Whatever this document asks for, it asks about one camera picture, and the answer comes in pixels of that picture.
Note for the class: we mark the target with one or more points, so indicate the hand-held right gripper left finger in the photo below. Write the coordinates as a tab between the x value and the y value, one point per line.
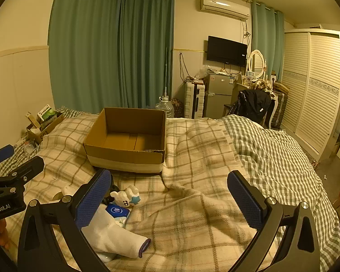
92	197

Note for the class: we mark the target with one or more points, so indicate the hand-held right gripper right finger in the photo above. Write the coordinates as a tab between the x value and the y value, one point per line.
245	197

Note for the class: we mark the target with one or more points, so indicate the white plastic object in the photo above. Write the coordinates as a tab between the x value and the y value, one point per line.
66	189

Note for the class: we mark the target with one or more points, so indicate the blue tissue packet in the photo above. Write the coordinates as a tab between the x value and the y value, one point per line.
116	211

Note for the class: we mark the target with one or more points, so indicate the white toy figure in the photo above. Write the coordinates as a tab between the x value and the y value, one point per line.
124	197

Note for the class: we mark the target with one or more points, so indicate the white tape roll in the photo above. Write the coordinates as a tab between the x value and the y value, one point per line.
56	196

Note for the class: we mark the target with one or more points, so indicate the white sock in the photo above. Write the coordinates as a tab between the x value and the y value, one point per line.
110	232

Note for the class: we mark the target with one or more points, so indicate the white rounded object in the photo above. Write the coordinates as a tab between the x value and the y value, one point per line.
106	257

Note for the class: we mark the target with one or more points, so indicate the person's left hand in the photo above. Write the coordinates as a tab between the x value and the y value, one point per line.
1	232

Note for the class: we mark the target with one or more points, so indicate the small clear plastic bottle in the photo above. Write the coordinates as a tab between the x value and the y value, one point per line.
30	148

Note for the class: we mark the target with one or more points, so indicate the green checked duvet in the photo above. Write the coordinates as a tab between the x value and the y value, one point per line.
272	158

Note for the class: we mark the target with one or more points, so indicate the cluttered cardboard box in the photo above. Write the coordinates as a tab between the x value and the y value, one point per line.
49	124

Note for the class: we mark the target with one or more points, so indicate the green printed carton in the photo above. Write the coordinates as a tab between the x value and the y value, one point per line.
46	112

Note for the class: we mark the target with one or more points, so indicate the cream plaid blanket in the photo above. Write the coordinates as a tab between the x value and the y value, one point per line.
187	161

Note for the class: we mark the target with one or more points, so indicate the green checked bed sheet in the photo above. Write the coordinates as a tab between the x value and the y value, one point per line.
70	111

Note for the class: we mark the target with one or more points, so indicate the dark wooden chair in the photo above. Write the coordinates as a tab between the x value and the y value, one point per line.
228	107

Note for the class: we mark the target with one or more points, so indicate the black jacket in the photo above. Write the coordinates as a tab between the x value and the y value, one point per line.
252	102

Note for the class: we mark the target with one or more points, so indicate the dark suitcase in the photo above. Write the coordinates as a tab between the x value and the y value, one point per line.
280	107

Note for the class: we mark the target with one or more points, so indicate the grey small fridge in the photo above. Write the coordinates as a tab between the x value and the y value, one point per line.
218	96

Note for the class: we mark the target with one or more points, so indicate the white suitcase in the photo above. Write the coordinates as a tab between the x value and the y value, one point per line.
194	102

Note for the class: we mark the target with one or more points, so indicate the brown patterned bag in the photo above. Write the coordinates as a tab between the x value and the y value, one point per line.
177	107

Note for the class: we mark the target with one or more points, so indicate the patterned cloth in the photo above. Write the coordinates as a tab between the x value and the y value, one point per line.
260	85

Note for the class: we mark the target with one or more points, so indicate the large clear water bottle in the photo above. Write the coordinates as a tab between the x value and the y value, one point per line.
165	109

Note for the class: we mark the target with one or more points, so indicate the flat brown box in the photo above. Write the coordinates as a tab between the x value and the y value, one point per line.
282	86

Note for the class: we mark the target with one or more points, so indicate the white slatted wardrobe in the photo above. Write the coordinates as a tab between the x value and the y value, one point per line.
314	90

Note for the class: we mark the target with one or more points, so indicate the clear plastic bag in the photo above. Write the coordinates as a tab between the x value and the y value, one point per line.
204	72

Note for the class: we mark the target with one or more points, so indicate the wide green curtain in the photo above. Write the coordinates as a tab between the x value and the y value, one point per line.
84	48

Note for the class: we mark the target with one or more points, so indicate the white oval mirror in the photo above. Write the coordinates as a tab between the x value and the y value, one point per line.
257	62

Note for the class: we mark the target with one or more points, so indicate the thin metal pole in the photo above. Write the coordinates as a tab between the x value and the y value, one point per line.
166	73

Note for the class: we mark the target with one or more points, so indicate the narrow light green curtain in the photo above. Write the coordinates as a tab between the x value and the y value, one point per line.
267	39

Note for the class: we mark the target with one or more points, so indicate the white air conditioner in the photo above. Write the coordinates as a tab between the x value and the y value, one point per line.
223	7

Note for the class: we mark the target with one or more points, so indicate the black wall television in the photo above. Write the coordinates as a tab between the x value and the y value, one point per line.
226	51

